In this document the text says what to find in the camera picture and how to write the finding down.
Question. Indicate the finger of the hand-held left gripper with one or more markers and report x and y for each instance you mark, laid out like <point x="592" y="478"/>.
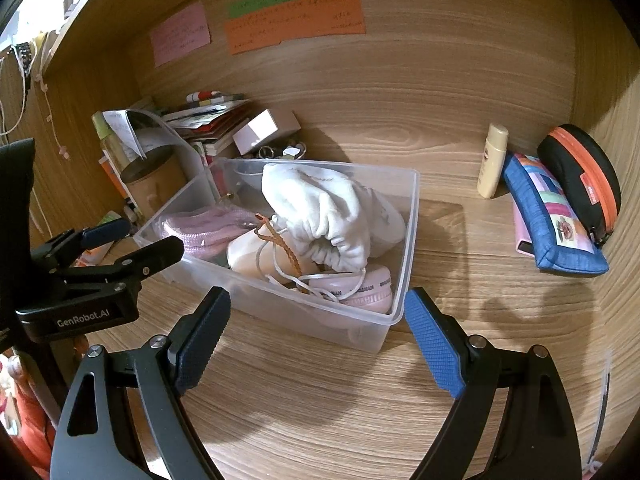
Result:
<point x="157" y="255"/>
<point x="102" y="232"/>

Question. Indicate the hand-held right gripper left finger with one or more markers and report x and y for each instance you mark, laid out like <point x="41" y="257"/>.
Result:
<point x="200" y="345"/>

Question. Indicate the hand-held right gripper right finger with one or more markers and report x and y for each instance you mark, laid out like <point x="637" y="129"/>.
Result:
<point x="432" y="345"/>

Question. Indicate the pink knitted pouch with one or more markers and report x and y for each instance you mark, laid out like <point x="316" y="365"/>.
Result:
<point x="205" y="227"/>

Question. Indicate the pink headphones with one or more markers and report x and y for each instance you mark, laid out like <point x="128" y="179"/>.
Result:
<point x="360" y="292"/>

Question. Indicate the clear plastic bin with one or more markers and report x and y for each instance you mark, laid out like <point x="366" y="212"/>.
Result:
<point x="400" y="240"/>

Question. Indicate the wooden desktop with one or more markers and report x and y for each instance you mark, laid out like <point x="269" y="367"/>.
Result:
<point x="325" y="410"/>

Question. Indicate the brown cardboard canister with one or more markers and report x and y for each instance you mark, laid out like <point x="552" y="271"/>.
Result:
<point x="152" y="185"/>

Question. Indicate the yellow green bottle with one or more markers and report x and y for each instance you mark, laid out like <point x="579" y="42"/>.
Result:
<point x="105" y="135"/>

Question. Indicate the clear plastic organiser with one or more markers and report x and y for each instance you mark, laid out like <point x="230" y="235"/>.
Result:
<point x="192" y="160"/>

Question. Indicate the white printed paper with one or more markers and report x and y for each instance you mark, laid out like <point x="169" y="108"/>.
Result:
<point x="122" y="127"/>

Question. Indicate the orange cloth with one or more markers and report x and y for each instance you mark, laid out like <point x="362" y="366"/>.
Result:
<point x="25" y="420"/>

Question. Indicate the pink flat case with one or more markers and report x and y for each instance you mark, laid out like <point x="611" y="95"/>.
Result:
<point x="522" y="232"/>

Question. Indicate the stack of books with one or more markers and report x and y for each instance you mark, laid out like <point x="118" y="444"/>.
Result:
<point x="210" y="120"/>

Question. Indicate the white cardboard box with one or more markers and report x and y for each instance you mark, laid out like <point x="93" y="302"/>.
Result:
<point x="260" y="132"/>

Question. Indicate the blue patchwork pouch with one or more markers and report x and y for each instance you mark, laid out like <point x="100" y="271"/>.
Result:
<point x="550" y="215"/>

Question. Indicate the cream lotion bottle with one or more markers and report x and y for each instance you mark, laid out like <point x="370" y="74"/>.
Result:
<point x="491" y="165"/>

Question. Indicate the pink paper note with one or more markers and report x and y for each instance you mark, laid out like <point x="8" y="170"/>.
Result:
<point x="180" y="32"/>

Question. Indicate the black orange zip case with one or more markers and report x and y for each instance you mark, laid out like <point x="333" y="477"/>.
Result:
<point x="580" y="180"/>

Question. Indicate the orange paper note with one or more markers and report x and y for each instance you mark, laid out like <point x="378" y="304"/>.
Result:
<point x="295" y="22"/>

